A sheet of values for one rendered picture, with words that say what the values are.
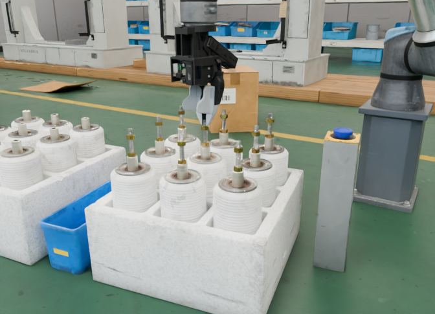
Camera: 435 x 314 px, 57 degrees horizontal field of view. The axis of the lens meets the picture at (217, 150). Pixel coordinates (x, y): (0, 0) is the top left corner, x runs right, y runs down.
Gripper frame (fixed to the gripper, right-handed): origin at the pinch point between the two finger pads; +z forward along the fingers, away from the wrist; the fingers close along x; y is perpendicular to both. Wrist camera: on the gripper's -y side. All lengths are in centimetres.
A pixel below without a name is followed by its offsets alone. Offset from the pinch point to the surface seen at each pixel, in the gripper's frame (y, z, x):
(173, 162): 4.9, 10.7, -6.2
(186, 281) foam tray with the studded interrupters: 17.7, 28.1, 10.5
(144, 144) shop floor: -45, 35, -83
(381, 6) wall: -797, -35, -269
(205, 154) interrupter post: 1.6, 7.9, 0.8
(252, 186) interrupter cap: 6.6, 9.0, 17.9
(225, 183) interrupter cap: 9.0, 9.0, 13.3
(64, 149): 16.6, 11.2, -35.6
